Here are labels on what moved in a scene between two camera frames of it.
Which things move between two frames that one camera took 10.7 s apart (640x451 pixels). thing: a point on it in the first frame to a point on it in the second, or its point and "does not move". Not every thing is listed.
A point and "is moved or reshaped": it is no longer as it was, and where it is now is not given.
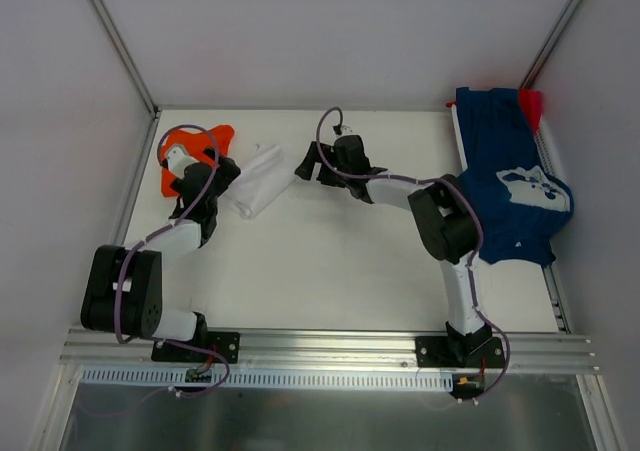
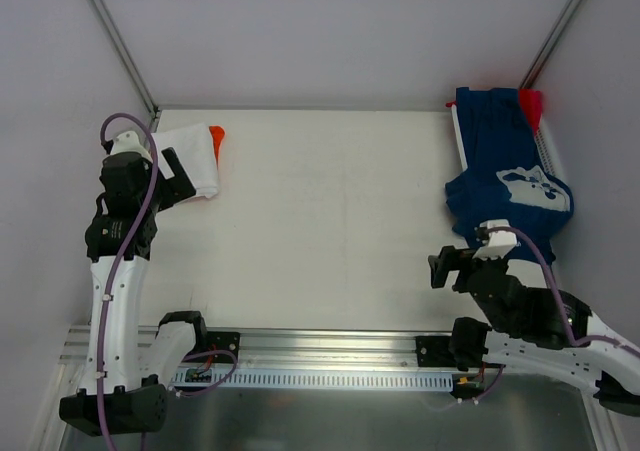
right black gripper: [322, 163] to [459, 264]
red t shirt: [532, 104] does not move
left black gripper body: [226, 169] to [170, 186]
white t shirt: [265, 176] is moved or reshaped
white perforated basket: [540, 135] does not move
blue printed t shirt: [521, 204] does not move
